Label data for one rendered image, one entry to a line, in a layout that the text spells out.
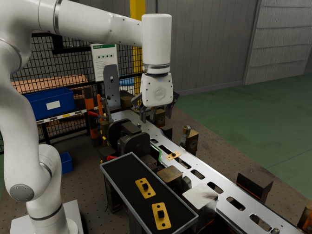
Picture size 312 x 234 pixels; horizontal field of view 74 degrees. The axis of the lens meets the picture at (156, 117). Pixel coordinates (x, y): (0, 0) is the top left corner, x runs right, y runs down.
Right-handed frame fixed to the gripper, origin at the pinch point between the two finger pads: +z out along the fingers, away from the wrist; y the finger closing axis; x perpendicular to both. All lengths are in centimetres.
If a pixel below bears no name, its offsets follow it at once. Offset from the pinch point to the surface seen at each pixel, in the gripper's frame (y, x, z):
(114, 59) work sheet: 14, 122, 3
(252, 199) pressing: 34, -19, 35
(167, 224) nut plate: -7.6, -26.2, 18.5
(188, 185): 9.5, -9.4, 26.2
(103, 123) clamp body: -10, 60, 30
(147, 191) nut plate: -8.4, -13.0, 18.6
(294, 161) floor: 218, 66, 134
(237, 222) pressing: 21.3, -24.2, 34.7
